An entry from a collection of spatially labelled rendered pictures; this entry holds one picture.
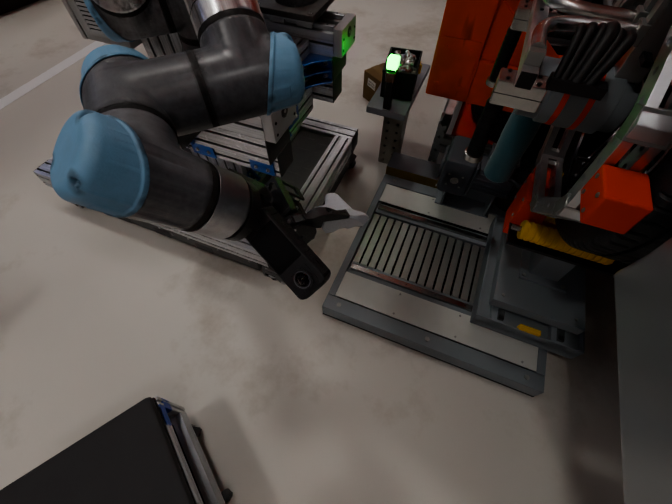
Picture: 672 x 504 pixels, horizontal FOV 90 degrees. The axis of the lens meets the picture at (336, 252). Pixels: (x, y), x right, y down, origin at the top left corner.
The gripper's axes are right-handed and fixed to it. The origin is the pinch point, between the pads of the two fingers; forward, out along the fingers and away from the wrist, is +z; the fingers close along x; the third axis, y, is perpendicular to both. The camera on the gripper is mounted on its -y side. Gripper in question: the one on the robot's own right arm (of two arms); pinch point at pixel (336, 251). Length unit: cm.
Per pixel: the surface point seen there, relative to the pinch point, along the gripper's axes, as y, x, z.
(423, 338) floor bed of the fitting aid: -7, 22, 82
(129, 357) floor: 37, 108, 25
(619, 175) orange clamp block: -9, -41, 29
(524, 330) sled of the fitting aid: -21, -8, 92
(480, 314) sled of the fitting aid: -10, 1, 90
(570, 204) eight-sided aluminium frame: -6, -35, 38
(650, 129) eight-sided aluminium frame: -7, -47, 24
